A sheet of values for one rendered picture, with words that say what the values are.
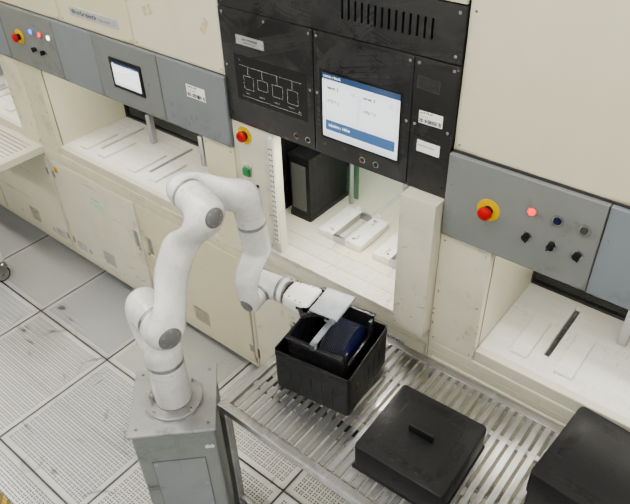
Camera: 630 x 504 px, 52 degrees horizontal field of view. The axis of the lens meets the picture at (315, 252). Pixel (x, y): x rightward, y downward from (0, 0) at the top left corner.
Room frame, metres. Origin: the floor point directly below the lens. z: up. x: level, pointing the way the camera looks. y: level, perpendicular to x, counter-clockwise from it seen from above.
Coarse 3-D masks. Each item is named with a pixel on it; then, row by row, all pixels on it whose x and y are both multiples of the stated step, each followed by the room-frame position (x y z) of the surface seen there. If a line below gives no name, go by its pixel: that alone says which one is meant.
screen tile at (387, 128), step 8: (368, 96) 1.75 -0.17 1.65; (368, 104) 1.75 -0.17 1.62; (376, 104) 1.73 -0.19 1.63; (384, 104) 1.71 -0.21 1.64; (384, 112) 1.71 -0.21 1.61; (392, 112) 1.70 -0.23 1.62; (368, 120) 1.75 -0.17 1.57; (376, 120) 1.73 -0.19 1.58; (392, 120) 1.69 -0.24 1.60; (368, 128) 1.75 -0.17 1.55; (376, 128) 1.73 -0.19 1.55; (384, 128) 1.71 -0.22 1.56; (392, 128) 1.69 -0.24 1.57; (392, 136) 1.69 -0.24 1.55
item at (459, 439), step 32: (384, 416) 1.22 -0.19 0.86; (416, 416) 1.21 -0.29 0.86; (448, 416) 1.21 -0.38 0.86; (384, 448) 1.11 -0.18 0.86; (416, 448) 1.10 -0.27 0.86; (448, 448) 1.10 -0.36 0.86; (480, 448) 1.15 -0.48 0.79; (384, 480) 1.05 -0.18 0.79; (416, 480) 1.00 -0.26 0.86; (448, 480) 1.00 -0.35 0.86
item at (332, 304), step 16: (320, 304) 1.48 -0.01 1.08; (336, 304) 1.48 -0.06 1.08; (304, 320) 1.53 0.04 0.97; (320, 320) 1.62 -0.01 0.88; (336, 320) 1.41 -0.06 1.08; (352, 320) 1.56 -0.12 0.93; (368, 320) 1.53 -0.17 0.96; (288, 336) 1.44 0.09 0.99; (304, 336) 1.53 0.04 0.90; (320, 336) 1.42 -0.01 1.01; (368, 336) 1.49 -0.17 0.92; (288, 352) 1.45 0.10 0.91; (304, 352) 1.42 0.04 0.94; (320, 352) 1.37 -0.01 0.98; (320, 368) 1.39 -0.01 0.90; (336, 368) 1.36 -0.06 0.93; (352, 368) 1.40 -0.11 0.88
